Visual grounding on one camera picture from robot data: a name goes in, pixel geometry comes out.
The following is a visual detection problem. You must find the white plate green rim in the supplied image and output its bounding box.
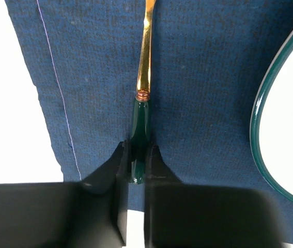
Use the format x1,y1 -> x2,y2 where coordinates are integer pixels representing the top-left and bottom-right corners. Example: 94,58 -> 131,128
250,30 -> 293,201

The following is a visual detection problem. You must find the gold fork green handle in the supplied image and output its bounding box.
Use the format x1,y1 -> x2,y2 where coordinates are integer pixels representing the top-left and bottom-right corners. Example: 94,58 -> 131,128
130,0 -> 157,184

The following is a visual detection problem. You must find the blue whale placemat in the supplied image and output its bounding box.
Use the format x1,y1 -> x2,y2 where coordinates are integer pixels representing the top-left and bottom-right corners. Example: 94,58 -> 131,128
4,0 -> 293,246

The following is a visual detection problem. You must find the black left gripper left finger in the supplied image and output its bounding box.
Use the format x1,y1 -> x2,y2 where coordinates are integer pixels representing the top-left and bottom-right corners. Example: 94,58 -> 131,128
0,141 -> 131,247

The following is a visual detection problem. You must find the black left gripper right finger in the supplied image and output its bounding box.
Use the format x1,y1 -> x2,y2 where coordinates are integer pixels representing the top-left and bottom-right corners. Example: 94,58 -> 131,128
144,145 -> 284,247

